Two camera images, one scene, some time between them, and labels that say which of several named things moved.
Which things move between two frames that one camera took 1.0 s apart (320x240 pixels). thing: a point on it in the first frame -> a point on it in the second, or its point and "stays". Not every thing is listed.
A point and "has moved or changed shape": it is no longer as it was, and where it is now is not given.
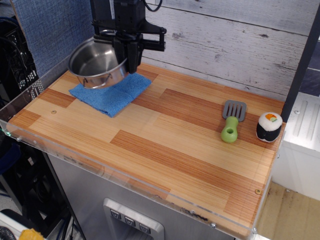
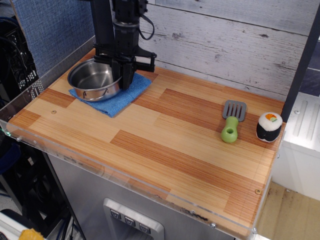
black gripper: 129,17 -> 125,45
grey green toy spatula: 232,111 stays
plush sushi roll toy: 268,127 stays
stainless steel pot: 95,64 has moved or changed shape
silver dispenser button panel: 123,223 stays
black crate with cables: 19,80 stays
